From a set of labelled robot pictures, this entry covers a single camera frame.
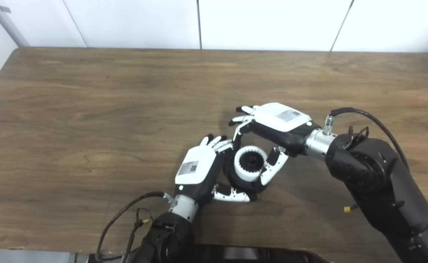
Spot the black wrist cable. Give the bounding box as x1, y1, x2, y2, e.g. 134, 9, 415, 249
323, 107, 428, 234
95, 191, 176, 262

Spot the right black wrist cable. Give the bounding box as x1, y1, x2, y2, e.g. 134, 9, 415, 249
323, 107, 428, 234

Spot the left thin wire yellow plug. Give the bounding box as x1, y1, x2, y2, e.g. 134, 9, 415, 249
121, 207, 154, 263

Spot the round black stepped part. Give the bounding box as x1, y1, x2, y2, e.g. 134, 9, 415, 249
222, 146, 273, 195

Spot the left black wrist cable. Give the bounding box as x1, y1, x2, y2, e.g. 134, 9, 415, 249
95, 191, 176, 262

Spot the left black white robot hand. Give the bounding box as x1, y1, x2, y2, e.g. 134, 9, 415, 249
174, 134, 258, 205

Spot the white toothed ring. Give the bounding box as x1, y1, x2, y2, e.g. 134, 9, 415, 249
234, 145, 268, 182

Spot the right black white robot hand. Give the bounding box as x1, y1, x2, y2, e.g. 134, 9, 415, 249
229, 103, 322, 186

